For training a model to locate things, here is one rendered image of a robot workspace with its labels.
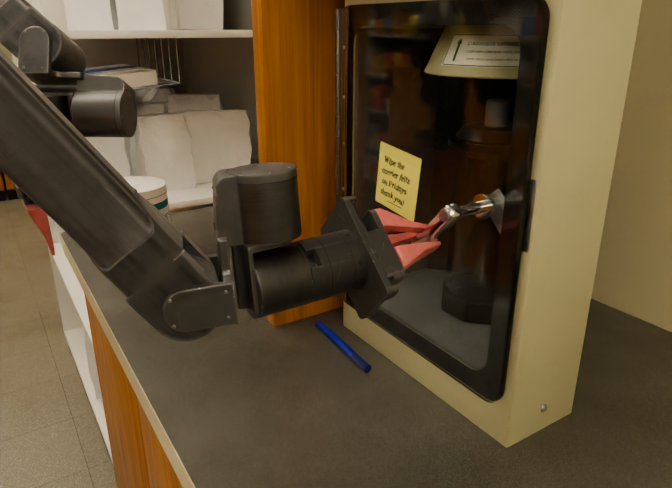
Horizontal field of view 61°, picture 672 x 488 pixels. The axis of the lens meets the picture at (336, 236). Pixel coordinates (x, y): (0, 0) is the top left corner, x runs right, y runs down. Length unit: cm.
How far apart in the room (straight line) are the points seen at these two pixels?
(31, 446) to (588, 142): 210
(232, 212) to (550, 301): 33
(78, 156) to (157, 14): 124
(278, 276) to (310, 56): 40
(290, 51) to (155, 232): 40
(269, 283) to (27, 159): 20
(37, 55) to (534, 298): 61
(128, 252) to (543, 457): 47
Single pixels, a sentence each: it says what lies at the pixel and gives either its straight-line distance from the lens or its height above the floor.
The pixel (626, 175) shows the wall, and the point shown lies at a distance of 100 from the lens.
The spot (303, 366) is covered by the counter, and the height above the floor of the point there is 94.
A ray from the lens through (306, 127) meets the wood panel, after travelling 80.
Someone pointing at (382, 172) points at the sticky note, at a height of 120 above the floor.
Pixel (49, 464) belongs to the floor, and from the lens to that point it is 224.
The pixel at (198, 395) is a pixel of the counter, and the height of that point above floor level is 94.
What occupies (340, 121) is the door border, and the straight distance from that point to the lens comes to 75.
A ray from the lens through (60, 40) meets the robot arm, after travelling 77.
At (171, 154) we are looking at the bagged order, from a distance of 168.
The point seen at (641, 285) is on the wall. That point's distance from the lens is 102.
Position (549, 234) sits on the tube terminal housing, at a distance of 57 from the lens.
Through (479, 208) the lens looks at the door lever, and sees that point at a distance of 56.
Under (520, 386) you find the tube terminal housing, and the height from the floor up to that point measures 102.
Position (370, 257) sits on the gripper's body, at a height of 117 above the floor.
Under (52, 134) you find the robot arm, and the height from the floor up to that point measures 129.
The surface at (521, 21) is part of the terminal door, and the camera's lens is 53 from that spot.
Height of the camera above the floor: 136
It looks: 20 degrees down
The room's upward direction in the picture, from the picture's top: straight up
